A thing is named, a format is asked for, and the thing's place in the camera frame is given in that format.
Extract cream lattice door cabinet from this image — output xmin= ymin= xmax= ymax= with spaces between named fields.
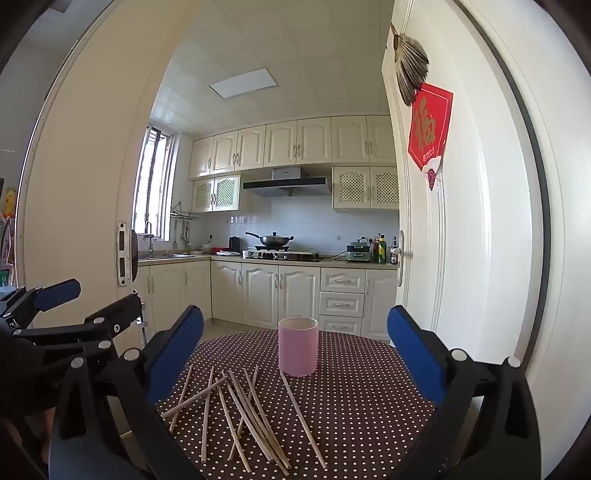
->
xmin=332 ymin=166 xmax=400 ymax=213
xmin=191 ymin=174 xmax=241 ymax=213

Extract metal wok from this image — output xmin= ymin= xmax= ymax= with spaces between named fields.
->
xmin=245 ymin=231 xmax=295 ymax=248

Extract cream cabinets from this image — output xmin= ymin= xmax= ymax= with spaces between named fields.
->
xmin=136 ymin=258 xmax=399 ymax=340
xmin=188 ymin=115 xmax=398 ymax=180

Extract white door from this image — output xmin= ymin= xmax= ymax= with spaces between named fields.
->
xmin=381 ymin=0 xmax=555 ymax=402

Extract cream lower cabinets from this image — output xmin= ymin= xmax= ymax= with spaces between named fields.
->
xmin=136 ymin=258 xmax=399 ymax=340

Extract square ceiling light panel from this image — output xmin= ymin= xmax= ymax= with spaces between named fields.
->
xmin=208 ymin=69 xmax=280 ymax=99

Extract red wall poster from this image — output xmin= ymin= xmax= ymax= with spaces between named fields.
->
xmin=407 ymin=83 xmax=454 ymax=191

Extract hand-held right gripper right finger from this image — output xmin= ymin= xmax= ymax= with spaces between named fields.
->
xmin=387 ymin=305 xmax=541 ymax=480

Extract folding fan decoration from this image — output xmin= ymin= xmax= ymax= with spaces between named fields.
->
xmin=390 ymin=23 xmax=430 ymax=108

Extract kitchen window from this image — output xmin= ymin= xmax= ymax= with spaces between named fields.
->
xmin=133 ymin=122 xmax=176 ymax=241

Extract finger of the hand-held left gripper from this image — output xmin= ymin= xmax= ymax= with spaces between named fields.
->
xmin=0 ymin=278 xmax=83 ymax=331
xmin=13 ymin=293 xmax=144 ymax=366

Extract bottles and green container group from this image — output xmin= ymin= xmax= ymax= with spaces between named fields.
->
xmin=346 ymin=240 xmax=373 ymax=264

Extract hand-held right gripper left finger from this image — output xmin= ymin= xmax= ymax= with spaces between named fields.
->
xmin=48 ymin=305 xmax=206 ymax=480

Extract metal door strike plate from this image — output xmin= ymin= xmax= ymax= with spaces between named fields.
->
xmin=116 ymin=222 xmax=128 ymax=288

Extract pink cup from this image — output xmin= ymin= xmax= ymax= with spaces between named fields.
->
xmin=278 ymin=316 xmax=320 ymax=378

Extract group of wooden chopsticks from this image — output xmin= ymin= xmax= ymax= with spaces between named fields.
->
xmin=161 ymin=364 xmax=328 ymax=476

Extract black range hood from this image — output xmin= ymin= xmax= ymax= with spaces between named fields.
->
xmin=243 ymin=167 xmax=333 ymax=198

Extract hanging utensil rack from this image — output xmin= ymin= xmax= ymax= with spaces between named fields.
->
xmin=169 ymin=200 xmax=200 ymax=247

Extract gas stove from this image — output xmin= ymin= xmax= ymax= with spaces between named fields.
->
xmin=244 ymin=249 xmax=325 ymax=263

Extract silver door handle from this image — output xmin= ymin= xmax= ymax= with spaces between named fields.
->
xmin=396 ymin=230 xmax=414 ymax=288

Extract cream upper cabinets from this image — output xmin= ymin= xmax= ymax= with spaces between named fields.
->
xmin=188 ymin=115 xmax=398 ymax=180

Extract brown polka dot tablecloth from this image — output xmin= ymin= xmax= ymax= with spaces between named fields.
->
xmin=154 ymin=329 xmax=439 ymax=480

